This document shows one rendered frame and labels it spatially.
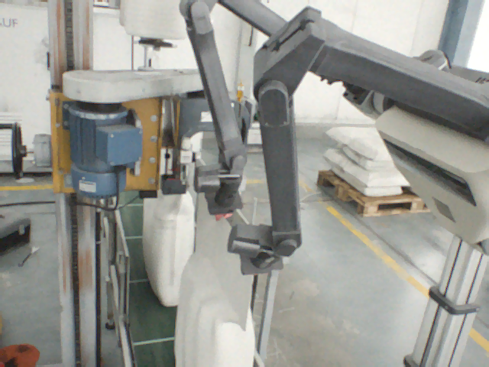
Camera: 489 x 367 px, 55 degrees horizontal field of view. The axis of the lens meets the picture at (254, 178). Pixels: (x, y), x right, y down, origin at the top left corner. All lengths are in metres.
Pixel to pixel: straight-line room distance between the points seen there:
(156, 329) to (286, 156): 1.36
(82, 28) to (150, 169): 0.47
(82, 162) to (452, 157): 0.93
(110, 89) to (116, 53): 2.96
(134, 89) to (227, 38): 4.48
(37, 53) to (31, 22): 0.24
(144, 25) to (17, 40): 2.99
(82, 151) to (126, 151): 0.13
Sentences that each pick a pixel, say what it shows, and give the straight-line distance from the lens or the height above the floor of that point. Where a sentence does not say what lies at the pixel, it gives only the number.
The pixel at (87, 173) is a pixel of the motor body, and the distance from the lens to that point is 1.33.
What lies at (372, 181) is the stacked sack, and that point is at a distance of 4.11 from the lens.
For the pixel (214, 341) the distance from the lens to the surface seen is 1.37.
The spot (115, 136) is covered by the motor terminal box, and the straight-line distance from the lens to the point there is 1.23.
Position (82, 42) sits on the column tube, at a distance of 1.50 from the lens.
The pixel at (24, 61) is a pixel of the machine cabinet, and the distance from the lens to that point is 4.22.
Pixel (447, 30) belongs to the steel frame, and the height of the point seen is 1.59.
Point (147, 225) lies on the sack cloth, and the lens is 2.04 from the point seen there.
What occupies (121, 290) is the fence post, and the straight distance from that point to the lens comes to 1.90.
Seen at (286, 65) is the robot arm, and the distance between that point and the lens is 0.63.
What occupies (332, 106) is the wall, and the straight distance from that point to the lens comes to 6.49.
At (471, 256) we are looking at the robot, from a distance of 1.35.
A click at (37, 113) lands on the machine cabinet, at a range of 4.30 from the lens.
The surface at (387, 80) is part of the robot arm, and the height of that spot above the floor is 1.57.
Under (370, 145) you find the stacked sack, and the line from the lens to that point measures 4.15.
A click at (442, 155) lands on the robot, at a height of 1.39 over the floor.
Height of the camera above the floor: 1.64
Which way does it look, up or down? 21 degrees down
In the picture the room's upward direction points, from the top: 7 degrees clockwise
